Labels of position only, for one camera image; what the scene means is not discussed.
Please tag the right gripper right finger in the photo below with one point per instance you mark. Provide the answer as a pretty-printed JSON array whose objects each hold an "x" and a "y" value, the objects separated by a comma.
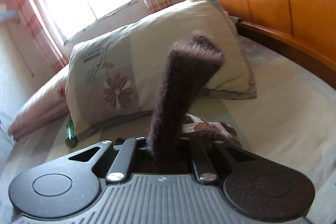
[{"x": 203, "y": 169}]

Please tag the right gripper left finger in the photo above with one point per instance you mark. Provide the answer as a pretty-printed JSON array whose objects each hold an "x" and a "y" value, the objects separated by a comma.
[{"x": 119, "y": 171}]

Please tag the dark brown knit sweater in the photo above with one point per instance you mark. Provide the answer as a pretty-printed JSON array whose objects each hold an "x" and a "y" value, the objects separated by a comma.
[{"x": 190, "y": 65}]

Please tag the green glass bottle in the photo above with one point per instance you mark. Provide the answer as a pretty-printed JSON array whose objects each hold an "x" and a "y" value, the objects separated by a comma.
[{"x": 70, "y": 137}]

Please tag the floral beige pillow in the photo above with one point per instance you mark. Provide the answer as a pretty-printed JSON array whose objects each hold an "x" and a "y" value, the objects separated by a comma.
[{"x": 116, "y": 76}]

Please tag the folded pink floral quilt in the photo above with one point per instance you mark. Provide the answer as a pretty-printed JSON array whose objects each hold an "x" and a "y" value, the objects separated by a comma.
[{"x": 45, "y": 105}]

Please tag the patchwork pastel bed sheet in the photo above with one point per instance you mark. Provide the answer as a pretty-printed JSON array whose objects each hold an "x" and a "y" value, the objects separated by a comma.
[{"x": 292, "y": 122}]

